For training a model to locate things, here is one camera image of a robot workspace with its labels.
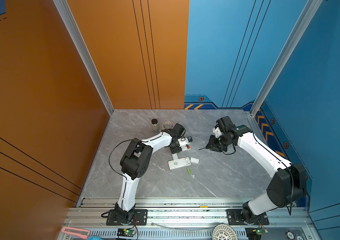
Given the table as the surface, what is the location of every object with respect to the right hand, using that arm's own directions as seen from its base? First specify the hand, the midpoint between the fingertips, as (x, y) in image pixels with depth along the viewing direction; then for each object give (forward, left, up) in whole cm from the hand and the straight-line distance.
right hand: (206, 147), depth 83 cm
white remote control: (-2, +15, -13) cm, 20 cm away
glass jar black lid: (+22, +32, -6) cm, 39 cm away
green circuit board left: (-38, +41, -15) cm, 58 cm away
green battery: (-8, +9, -14) cm, 19 cm away
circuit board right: (-38, -21, -17) cm, 46 cm away
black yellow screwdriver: (+3, +1, -6) cm, 7 cm away
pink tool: (-38, +60, -13) cm, 72 cm away
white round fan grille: (-37, -5, -13) cm, 40 cm away
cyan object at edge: (-40, +54, -11) cm, 68 cm away
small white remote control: (+4, +12, -3) cm, 13 cm away
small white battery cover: (+2, +18, -12) cm, 22 cm away
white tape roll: (+29, +23, -13) cm, 39 cm away
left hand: (+10, +17, -13) cm, 23 cm away
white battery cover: (0, +5, -15) cm, 16 cm away
